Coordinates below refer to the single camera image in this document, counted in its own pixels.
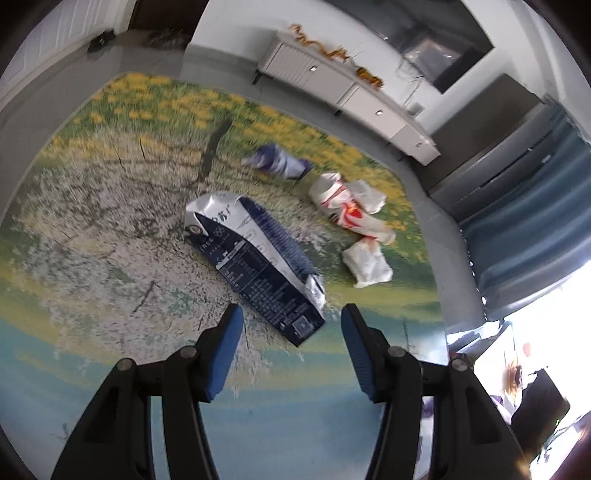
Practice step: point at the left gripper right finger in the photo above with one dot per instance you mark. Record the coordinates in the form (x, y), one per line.
(368, 351)

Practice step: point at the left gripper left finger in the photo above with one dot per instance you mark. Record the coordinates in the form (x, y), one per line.
(216, 347)

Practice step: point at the dark blue milk carton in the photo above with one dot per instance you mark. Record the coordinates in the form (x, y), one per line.
(259, 260)

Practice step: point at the white crumpled paper bag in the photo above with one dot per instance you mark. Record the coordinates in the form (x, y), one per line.
(367, 263)

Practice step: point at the white crumpled tissue bag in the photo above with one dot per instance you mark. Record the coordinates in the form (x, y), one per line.
(369, 198)

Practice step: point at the red white crumpled bag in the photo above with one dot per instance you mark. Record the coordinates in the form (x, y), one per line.
(334, 199)

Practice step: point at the blue curtain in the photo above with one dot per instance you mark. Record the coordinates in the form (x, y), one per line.
(536, 235)

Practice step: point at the purple crumpled wrapper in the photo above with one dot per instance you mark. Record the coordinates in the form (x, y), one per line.
(273, 160)

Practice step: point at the grey refrigerator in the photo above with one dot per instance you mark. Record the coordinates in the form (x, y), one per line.
(488, 148)

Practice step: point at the white router box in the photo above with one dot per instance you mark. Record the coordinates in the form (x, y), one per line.
(415, 109)

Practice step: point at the white tv cabinet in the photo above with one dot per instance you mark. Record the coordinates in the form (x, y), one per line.
(335, 83)

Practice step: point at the golden tiger figurine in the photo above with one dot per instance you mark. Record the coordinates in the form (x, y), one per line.
(369, 78)

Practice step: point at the golden dragon figurine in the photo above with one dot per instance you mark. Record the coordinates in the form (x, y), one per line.
(339, 53)

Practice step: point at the brown shoes by door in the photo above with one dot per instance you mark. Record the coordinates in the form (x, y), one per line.
(167, 40)

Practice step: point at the black shoes on floor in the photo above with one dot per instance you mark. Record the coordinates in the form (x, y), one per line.
(100, 41)

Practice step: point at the dark brown entrance door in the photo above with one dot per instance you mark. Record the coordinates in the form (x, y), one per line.
(154, 15)

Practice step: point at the white shoe cabinet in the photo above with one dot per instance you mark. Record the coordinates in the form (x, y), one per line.
(66, 28)

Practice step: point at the wall mounted black television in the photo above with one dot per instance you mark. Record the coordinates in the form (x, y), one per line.
(440, 38)

